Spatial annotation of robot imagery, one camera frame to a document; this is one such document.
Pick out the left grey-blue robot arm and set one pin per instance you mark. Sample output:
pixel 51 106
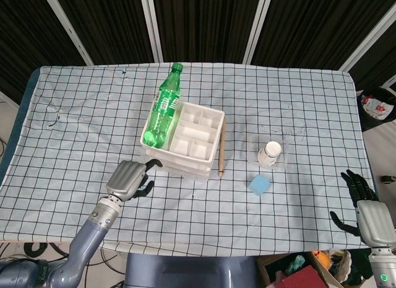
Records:
pixel 86 238

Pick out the green plastic bottle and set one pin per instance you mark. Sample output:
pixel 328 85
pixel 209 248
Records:
pixel 162 114

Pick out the clear plastic tray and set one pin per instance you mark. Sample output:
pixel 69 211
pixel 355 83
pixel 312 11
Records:
pixel 283 164

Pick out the black grid checkered tablecloth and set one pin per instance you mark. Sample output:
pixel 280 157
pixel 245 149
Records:
pixel 92 130

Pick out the brown cardboard box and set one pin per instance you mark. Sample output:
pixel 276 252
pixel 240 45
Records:
pixel 318 269

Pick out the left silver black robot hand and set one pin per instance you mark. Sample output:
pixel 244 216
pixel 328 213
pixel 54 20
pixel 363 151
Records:
pixel 125 179

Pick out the black trash bag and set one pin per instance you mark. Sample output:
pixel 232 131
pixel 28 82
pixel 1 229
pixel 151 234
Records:
pixel 376 111

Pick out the grey-blue robot torso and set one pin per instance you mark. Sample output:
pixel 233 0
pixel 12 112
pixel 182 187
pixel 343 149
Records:
pixel 191 271

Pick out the white paper cup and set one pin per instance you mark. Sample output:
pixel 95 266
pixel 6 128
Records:
pixel 269 153

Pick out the white divided tray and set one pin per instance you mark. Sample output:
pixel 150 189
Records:
pixel 198 130

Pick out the large blue foam cube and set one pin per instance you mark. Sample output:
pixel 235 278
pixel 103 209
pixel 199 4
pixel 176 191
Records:
pixel 259 185

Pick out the white partition post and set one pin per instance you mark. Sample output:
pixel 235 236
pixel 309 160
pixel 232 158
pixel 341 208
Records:
pixel 258 24
pixel 66 28
pixel 151 24
pixel 368 40

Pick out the wooden stick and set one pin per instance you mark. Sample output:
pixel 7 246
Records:
pixel 222 145

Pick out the white plastic bag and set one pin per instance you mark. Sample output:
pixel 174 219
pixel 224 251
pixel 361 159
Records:
pixel 340 263

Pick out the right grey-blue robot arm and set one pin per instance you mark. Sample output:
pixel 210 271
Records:
pixel 382 266

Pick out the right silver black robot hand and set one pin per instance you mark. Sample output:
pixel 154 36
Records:
pixel 374 220

